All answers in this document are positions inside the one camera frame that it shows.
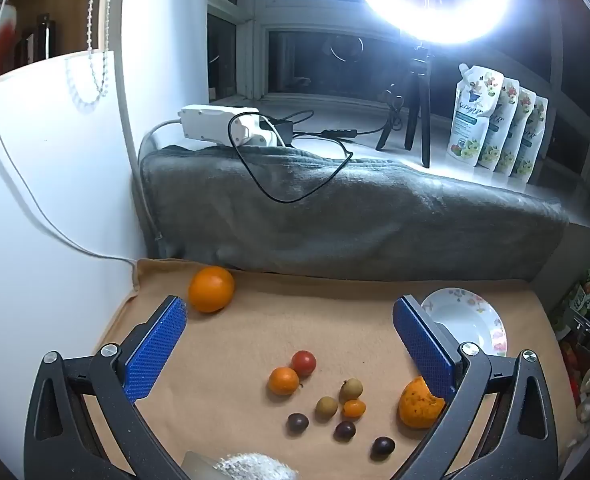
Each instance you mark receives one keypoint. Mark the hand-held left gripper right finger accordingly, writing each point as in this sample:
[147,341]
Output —
[425,355]

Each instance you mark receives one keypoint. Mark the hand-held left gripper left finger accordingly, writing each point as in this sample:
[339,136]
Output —
[155,350]

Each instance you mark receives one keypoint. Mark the large speckled orange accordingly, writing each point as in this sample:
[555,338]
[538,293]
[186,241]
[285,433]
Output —
[417,405]

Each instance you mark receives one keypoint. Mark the floral white plate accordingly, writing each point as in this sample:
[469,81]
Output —
[467,317]

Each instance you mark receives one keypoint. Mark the brown longan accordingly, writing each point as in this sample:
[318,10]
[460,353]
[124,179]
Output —
[326,408]
[351,390]

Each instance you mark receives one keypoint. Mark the large smooth orange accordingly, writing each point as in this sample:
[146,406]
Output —
[211,289]

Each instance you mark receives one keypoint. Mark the small orange kumquat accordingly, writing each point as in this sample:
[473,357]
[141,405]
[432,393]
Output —
[353,408]

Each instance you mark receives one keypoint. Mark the dark purple plum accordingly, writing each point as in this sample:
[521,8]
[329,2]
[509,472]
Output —
[382,447]

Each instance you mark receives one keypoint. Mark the dark purple grape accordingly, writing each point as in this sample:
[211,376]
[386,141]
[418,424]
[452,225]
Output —
[344,430]
[297,423]

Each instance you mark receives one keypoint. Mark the small red tomato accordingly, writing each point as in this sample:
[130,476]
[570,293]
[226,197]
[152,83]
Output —
[303,362]

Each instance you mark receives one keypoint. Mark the small mandarin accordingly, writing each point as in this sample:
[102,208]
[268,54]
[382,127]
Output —
[283,380]

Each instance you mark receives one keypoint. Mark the green snack packet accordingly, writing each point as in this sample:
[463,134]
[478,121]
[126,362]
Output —
[582,295]

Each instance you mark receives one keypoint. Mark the tan blanket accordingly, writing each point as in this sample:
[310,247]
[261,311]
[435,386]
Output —
[255,330]

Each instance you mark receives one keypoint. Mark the grey fleece blanket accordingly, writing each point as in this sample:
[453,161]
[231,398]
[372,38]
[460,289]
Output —
[355,220]

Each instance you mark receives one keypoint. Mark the white floral refill pouch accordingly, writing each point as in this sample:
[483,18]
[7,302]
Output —
[472,120]
[534,150]
[502,130]
[520,140]

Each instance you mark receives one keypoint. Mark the white power strip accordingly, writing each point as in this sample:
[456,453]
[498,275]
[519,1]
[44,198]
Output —
[205,120]

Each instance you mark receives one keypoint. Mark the black power adapter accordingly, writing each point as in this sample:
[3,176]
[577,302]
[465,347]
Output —
[284,129]

